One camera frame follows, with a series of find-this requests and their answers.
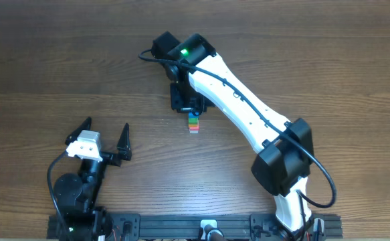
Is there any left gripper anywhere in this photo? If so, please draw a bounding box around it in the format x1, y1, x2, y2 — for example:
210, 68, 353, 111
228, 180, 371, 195
64, 116, 133, 167

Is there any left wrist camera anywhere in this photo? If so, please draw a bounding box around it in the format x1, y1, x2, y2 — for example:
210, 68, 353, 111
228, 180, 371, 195
65, 130, 104, 163

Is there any mounting rail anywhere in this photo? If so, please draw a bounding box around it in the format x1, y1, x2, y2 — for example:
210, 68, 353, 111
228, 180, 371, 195
47, 213, 344, 241

